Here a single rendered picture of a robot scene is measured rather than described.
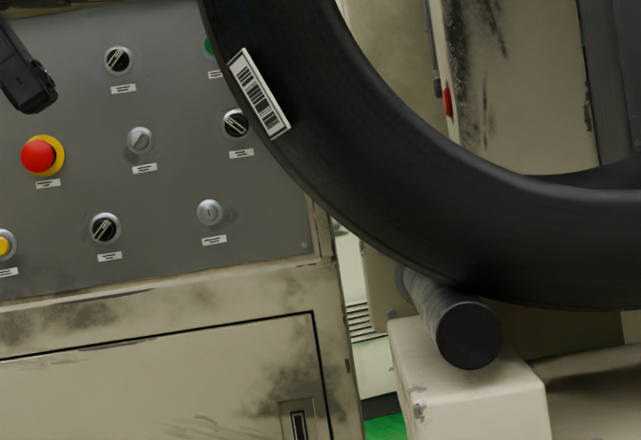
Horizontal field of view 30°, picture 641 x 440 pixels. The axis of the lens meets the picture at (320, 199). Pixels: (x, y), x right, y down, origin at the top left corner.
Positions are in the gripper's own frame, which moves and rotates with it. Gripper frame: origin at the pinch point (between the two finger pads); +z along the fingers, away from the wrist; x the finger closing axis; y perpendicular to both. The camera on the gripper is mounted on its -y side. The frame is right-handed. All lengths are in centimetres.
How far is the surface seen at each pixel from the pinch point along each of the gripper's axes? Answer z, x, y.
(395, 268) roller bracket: 16.4, 23.0, -24.5
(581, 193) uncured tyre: 26.7, -12.5, -15.8
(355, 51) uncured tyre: 12.4, -12.4, -6.1
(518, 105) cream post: 28.9, 25.6, -9.5
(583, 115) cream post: 35.1, 25.6, -10.6
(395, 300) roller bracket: 16.3, 23.0, -27.5
